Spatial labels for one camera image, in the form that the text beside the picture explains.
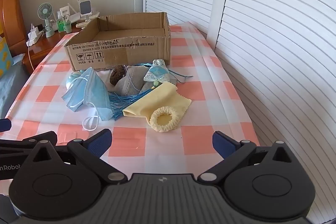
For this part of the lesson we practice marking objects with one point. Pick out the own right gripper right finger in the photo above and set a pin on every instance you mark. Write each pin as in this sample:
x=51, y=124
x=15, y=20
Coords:
x=235, y=155

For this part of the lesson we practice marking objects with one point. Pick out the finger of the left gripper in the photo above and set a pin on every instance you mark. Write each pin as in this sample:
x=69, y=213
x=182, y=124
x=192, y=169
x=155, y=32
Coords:
x=5, y=125

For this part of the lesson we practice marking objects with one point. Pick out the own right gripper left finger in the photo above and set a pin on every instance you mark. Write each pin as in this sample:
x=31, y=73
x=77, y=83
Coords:
x=88, y=153

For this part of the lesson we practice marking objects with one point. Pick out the blue surgical face mask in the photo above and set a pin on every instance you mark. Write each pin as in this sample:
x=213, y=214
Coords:
x=97, y=97

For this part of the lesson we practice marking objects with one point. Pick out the cream knitted scrunchie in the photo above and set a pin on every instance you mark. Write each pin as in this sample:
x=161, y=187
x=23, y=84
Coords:
x=165, y=119

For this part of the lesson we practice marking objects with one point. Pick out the blue white plush toy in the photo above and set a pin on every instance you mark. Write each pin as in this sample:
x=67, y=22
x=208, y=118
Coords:
x=71, y=78

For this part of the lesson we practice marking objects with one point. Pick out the grey fabric pouch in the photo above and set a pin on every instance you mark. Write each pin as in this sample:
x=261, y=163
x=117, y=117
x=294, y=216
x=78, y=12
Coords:
x=132, y=82
x=147, y=86

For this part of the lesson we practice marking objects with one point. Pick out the brown scrunchie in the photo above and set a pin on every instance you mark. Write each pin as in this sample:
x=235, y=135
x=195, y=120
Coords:
x=118, y=72

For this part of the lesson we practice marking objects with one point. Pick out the yellow microfibre cloth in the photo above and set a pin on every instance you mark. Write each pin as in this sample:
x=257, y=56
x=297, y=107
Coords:
x=164, y=95

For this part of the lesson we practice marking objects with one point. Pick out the blue white sachet with tassel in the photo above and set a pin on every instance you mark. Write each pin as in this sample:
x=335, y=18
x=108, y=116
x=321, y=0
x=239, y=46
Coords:
x=157, y=74

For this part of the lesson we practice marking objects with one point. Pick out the yellow blue snack bag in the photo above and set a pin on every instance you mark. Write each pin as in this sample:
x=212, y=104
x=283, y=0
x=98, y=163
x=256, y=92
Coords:
x=6, y=60

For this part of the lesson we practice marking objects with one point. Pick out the wooden nightstand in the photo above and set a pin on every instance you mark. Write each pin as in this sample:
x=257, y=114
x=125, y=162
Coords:
x=35, y=54

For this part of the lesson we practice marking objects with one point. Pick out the checkered pink white tablecloth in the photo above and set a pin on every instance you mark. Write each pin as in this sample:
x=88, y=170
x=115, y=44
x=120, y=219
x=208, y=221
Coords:
x=136, y=147

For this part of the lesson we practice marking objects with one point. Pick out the white power strip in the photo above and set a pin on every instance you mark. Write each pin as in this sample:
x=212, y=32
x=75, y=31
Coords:
x=33, y=36

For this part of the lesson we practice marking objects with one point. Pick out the wooden headboard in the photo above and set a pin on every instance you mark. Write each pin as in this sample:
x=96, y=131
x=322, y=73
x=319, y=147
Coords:
x=13, y=26

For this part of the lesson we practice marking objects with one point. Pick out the green sanitizer bottle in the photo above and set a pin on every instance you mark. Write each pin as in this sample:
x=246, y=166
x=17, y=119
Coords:
x=60, y=22

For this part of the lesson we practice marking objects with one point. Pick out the brown cardboard box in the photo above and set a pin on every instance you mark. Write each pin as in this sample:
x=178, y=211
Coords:
x=125, y=39

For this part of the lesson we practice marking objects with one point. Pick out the green desk fan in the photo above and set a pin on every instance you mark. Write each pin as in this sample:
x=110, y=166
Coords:
x=45, y=11

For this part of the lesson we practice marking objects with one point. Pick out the white card sign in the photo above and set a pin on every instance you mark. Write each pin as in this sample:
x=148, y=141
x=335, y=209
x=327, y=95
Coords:
x=65, y=13

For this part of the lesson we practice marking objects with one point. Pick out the white louvered closet door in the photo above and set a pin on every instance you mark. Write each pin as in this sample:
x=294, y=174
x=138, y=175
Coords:
x=280, y=57

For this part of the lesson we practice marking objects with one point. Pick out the white grey phone stand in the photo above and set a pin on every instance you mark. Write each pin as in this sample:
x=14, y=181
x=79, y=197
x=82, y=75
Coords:
x=86, y=13

